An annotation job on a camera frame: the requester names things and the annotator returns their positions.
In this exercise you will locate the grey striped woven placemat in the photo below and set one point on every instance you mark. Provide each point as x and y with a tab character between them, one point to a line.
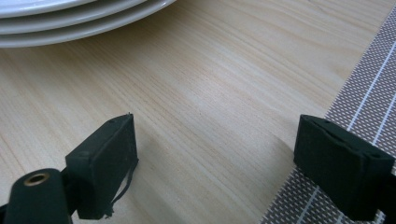
367	93

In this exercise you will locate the stack of white plates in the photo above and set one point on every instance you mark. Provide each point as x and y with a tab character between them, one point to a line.
130	26

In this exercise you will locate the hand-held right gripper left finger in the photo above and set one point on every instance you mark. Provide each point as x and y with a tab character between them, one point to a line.
106	168

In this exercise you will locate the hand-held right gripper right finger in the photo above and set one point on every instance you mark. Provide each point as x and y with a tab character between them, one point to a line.
339	161

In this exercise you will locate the white ceramic plate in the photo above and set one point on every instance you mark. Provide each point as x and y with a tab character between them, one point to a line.
102	17
37	7

